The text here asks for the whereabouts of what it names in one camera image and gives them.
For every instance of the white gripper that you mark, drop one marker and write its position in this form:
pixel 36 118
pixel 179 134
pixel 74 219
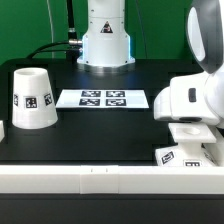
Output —
pixel 193 98

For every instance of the white lamp base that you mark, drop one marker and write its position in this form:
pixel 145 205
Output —
pixel 188 151

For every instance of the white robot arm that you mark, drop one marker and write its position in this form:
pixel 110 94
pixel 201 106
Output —
pixel 106 45

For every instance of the white left fence bar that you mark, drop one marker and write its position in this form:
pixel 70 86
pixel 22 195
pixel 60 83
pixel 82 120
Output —
pixel 2 133

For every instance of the white front fence bar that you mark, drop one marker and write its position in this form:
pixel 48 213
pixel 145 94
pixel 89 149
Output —
pixel 111 179

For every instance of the white marker sheet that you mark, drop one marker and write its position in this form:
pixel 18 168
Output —
pixel 134 99

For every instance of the white lamp shade cone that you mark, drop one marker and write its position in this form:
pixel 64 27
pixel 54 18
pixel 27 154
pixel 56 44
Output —
pixel 33 102

